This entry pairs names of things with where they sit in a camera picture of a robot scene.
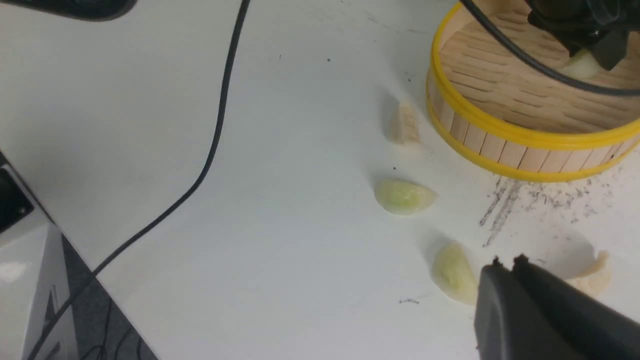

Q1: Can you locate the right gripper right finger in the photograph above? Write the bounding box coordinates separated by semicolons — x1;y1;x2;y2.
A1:
513;254;640;360

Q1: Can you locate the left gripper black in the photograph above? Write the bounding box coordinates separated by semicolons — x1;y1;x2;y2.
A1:
525;0;639;71

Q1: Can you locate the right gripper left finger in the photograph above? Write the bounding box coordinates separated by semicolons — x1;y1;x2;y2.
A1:
474;257;586;360

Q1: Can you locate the green dumpling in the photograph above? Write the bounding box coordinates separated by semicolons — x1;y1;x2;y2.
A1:
557;48;601;80
374;178;438;215
430;242;479;306

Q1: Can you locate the white dumpling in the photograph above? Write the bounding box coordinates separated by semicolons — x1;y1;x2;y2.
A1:
388;101;423;147
565;250;612;298

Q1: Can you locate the bamboo steamer tray yellow rim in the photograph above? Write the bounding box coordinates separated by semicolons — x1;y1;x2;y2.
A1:
426;3;640;183

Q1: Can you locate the green dumpling bottom front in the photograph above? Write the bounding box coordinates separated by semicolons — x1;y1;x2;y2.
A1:
430;242;479;306

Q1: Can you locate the white equipment box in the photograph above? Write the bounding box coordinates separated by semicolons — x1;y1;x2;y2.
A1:
0;158;70;360

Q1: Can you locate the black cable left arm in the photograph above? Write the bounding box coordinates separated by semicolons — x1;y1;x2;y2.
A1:
27;0;251;360

